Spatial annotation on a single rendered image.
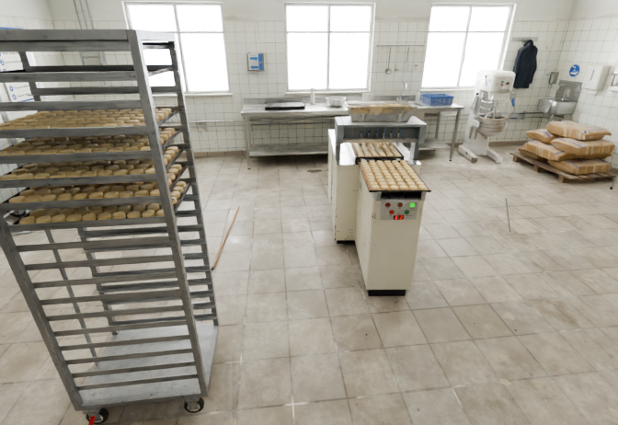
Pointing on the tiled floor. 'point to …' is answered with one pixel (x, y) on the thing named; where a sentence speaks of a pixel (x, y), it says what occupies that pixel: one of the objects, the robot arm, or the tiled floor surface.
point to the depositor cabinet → (348, 189)
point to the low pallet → (563, 171)
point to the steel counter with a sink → (253, 108)
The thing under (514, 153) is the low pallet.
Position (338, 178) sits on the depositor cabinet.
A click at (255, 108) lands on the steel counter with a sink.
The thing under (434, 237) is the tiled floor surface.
